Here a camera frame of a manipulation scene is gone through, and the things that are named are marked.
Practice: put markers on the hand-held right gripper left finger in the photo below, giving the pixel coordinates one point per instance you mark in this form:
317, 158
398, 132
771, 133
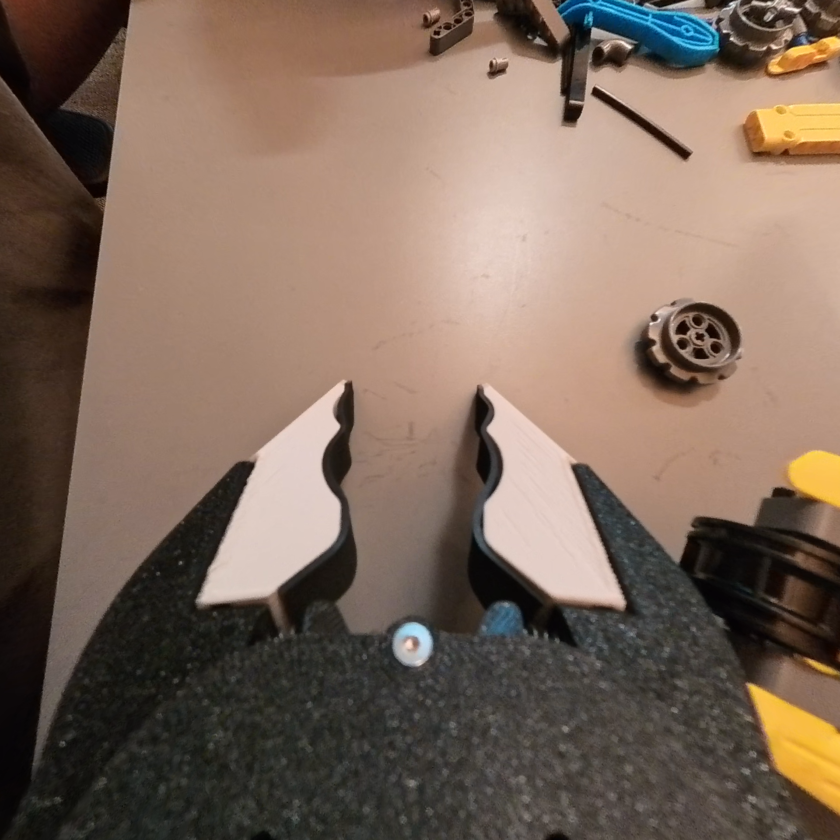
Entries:
282, 518

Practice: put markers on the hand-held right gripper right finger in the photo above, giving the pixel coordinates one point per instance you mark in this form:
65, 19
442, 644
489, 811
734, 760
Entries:
544, 518

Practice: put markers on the dark gray toy wheel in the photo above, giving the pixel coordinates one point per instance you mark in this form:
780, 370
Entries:
689, 348
754, 26

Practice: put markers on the gray elbow pipe piece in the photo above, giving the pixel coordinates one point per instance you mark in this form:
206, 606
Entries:
613, 51

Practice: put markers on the yellow toy vehicle model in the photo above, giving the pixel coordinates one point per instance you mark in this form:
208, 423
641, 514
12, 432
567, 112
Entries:
787, 590

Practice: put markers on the person's brown shirt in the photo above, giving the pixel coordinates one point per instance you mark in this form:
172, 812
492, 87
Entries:
33, 229

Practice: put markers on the thin black rod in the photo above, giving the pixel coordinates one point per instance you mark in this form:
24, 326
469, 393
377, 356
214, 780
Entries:
640, 121

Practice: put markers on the person's dark shoe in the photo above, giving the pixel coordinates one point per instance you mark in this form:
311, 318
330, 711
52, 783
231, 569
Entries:
79, 141

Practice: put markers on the long black beam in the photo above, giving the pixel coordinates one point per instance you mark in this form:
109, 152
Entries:
575, 79

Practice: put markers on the small gray pin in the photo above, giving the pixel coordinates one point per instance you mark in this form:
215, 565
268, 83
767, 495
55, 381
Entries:
499, 64
431, 16

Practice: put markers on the long yellow ribbed panel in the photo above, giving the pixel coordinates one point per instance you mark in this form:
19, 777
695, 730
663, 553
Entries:
794, 128

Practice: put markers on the thin gray angled beam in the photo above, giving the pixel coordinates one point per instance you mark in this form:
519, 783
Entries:
453, 29

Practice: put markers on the thick gray bent beam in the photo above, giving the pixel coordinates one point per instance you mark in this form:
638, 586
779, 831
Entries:
535, 19

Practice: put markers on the blue brick separator tool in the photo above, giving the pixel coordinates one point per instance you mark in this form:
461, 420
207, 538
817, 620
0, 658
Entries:
646, 29

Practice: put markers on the small yellow curved piece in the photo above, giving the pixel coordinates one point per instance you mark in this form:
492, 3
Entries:
804, 56

